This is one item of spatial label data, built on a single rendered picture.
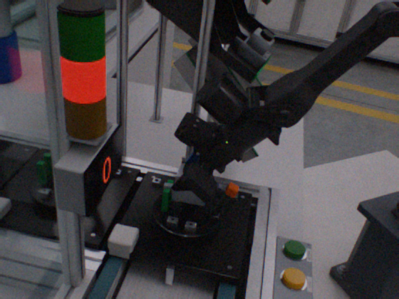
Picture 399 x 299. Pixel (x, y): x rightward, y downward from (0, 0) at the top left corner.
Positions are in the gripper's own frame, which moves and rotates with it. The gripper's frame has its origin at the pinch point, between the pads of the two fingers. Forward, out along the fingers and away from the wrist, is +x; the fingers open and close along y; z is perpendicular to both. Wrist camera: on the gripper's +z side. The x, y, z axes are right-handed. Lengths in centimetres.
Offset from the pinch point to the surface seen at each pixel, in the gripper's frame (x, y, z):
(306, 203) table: 0.3, -27.3, -35.3
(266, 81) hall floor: 75, -295, -77
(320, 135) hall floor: 47, -219, -113
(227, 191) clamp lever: -3.5, 0.9, -7.2
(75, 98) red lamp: -11.7, 21.7, 22.9
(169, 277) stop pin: 10.0, 13.1, -9.3
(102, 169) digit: -5.2, 20.4, 14.4
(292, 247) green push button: -5.0, 1.4, -23.9
